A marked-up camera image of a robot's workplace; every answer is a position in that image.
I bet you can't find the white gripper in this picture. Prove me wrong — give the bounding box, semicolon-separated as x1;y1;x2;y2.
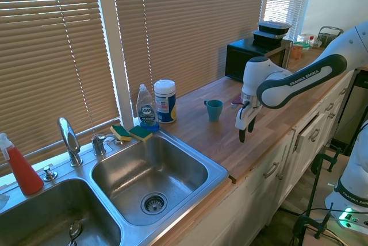
235;103;263;144

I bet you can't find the teal plastic cup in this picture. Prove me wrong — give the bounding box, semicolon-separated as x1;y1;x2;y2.
204;99;224;122

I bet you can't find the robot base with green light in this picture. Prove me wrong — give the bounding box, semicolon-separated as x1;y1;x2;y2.
338;207;368;229

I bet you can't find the stainless steel double sink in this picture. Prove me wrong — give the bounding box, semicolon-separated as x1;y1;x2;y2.
0;129;231;246

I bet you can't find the metal sink drain strainer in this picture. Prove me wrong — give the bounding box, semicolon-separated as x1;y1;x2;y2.
140;191;168;216

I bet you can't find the chrome sink knob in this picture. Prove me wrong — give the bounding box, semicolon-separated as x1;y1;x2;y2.
43;166;58;182

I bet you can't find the white base cabinet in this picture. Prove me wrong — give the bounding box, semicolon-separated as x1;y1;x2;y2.
160;70;354;246

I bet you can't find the black microwave oven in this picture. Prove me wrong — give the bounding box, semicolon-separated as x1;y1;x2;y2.
224;38;293;83

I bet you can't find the white wipes canister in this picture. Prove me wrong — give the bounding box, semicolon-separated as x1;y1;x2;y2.
153;79;178;124

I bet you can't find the black C-clamp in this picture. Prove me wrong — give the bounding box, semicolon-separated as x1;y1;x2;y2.
310;148;343;175
293;202;334;241

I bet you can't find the orange container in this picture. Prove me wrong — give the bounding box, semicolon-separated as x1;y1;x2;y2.
290;43;305;60

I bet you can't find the clear Dawn dish soap bottle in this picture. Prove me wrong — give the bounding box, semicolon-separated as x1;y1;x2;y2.
136;83;160;132

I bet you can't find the yellow green sponge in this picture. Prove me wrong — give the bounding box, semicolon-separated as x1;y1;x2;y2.
110;125;132;143
128;125;154;143

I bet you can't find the clear jar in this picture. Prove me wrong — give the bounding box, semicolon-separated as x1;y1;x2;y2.
300;32;315;47

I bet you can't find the black appliance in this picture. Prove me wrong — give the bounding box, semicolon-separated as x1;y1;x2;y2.
335;69;368;155

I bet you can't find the medium tan window blind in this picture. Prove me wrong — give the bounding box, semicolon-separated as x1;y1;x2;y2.
110;0;268;114

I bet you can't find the chrome kitchen faucet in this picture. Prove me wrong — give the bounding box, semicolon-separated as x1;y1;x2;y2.
57;117;83;167

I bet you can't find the wide tan window blind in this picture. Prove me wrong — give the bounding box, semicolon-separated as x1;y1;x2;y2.
0;0;121;178

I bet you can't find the red spray bottle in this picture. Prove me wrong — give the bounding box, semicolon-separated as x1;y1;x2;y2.
0;133;45;196

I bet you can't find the maroon wrist camera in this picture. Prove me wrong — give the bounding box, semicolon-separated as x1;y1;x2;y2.
230;96;244;109

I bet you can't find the wire basket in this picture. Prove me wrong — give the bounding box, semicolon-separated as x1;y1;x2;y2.
317;26;344;48

